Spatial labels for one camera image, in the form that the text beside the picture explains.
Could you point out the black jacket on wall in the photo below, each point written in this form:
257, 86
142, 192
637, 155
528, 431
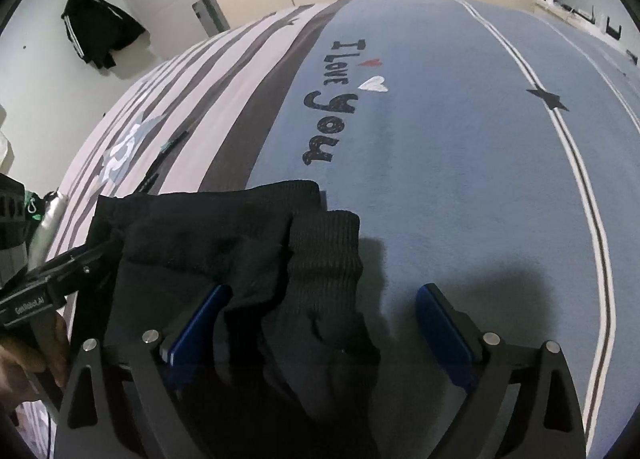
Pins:
96, 28

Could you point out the black adidas sweatpants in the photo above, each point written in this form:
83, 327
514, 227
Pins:
289, 368

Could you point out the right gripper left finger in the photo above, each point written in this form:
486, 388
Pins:
118, 403

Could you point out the person left hand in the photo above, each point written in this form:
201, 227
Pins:
18, 359

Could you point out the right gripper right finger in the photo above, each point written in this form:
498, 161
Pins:
529, 389

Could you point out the striped star bed sheet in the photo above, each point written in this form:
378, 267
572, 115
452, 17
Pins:
484, 149

